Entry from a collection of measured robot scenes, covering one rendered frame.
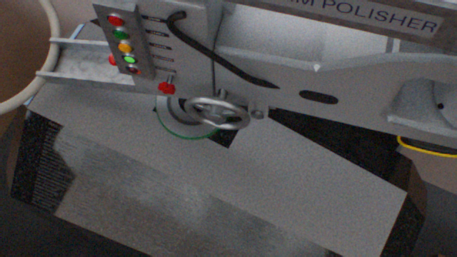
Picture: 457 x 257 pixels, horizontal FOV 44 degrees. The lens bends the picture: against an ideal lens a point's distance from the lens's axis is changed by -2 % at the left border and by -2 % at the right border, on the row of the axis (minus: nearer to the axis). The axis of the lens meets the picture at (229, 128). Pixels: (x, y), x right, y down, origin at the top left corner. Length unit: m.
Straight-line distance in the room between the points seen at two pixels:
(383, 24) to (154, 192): 0.96
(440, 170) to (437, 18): 1.79
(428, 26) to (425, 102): 0.41
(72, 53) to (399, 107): 0.94
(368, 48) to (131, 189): 0.89
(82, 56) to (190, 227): 0.58
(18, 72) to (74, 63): 1.14
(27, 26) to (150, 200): 1.47
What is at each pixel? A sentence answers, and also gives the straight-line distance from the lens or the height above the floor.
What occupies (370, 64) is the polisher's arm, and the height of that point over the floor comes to 1.46.
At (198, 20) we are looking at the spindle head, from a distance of 1.03.
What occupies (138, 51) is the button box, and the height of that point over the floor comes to 1.36.
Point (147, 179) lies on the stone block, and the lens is 1.67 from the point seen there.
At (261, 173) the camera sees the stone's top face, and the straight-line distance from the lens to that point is 1.62.
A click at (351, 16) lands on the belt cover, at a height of 1.62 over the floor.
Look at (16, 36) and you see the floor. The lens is 2.93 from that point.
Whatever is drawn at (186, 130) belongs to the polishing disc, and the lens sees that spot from 1.64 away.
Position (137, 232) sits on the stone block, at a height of 0.66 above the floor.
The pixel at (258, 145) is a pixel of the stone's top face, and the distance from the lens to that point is 1.65.
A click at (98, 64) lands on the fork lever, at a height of 0.93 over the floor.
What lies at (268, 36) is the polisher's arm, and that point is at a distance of 1.14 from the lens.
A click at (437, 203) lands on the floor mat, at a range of 2.58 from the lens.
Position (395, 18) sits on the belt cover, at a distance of 0.91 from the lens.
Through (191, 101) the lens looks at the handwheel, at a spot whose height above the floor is 1.25.
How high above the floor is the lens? 2.38
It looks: 69 degrees down
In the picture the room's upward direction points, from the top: 1 degrees counter-clockwise
